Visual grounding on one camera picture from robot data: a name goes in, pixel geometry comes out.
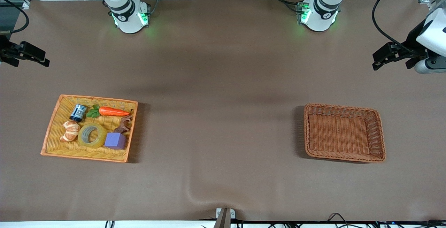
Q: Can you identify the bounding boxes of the black floor cables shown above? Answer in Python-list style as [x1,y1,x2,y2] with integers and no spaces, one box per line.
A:
[105,213,446,228]

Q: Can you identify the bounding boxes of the brown wicker basket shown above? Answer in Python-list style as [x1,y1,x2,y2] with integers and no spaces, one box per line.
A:
[303,103,386,163]

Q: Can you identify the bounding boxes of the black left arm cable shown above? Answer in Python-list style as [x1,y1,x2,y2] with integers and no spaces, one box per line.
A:
[371,0,425,48]

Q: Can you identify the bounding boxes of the purple cube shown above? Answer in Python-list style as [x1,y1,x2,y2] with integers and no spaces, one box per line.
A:
[104,132,127,150]

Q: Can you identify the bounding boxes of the orange toy carrot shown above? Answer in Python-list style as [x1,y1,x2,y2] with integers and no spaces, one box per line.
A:
[86,105,131,119]

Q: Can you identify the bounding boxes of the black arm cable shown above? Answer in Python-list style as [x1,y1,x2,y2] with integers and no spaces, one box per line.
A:
[371,0,425,48]
[0,0,30,34]

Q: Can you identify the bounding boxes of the small blue can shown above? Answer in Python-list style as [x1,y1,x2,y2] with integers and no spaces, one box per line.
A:
[70,104,87,122]

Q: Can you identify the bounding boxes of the brown toy figurine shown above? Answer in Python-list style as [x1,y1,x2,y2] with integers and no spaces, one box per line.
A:
[113,109,134,134]

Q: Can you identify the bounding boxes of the yellowish clear tape roll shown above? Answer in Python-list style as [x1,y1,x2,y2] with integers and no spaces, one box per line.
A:
[77,123,108,149]

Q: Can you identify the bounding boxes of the brown table cloth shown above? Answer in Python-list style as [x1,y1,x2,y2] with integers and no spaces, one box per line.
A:
[0,0,446,222]

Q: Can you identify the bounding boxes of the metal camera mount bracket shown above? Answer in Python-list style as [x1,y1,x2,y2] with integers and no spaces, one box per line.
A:
[214,207,236,228]

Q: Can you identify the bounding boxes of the toy croissant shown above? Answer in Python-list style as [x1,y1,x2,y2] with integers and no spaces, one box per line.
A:
[60,120,81,142]

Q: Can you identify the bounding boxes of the orange yellow wicker tray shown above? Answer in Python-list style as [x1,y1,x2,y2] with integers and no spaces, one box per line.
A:
[40,94,138,163]

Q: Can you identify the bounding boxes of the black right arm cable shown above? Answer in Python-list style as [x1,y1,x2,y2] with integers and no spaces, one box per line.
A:
[0,0,30,34]

